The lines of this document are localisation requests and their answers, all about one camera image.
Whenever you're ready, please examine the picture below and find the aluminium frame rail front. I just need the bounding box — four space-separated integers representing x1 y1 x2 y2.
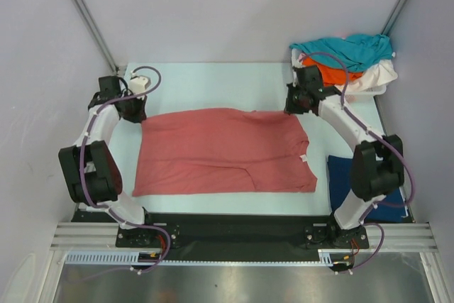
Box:
50 222 438 253

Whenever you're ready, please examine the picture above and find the orange t shirt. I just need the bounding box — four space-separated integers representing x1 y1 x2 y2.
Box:
300 57 362 87

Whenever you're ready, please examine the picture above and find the teal t shirt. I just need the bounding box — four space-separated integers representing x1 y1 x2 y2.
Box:
289 34 394 72

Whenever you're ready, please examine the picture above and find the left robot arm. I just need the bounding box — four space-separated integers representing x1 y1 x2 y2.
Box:
58 75 157 246

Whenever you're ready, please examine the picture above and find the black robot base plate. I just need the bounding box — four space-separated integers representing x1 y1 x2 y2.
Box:
72 209 370 263

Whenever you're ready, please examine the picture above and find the folded navy blue shirt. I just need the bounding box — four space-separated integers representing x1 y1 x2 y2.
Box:
327 155 408 223

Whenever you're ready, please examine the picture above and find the pink polo shirt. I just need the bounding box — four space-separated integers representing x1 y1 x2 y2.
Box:
133 108 317 197

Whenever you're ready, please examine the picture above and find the aluminium frame post left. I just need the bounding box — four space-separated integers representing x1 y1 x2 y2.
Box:
71 0 119 75

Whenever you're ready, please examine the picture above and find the white t shirt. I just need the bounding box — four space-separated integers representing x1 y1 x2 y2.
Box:
346 60 398 94

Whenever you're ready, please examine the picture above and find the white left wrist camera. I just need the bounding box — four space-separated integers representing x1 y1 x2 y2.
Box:
128 75 151 94

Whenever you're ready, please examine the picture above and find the white slotted cable duct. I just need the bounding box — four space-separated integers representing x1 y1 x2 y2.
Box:
65 250 352 267

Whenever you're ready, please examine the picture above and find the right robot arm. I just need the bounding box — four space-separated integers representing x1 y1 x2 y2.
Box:
284 66 404 247

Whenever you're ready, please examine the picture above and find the white plastic laundry basket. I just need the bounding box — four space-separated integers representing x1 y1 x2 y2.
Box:
291 48 387 102

